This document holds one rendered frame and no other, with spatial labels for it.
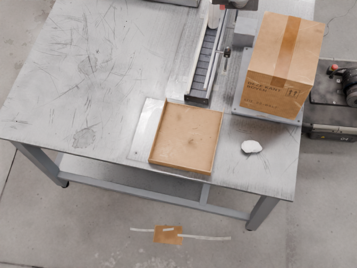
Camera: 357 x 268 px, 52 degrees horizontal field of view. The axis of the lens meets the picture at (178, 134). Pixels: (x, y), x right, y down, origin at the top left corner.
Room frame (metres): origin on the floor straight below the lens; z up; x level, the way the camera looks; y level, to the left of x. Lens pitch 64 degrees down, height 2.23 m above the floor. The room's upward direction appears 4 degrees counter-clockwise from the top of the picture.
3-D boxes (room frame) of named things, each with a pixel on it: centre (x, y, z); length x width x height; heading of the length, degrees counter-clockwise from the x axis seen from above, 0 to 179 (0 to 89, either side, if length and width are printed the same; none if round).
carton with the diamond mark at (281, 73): (0.87, -0.44, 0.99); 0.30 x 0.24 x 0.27; 158
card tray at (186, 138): (0.66, -0.04, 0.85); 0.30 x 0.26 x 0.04; 163
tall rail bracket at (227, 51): (0.99, -0.22, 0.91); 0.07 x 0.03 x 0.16; 73
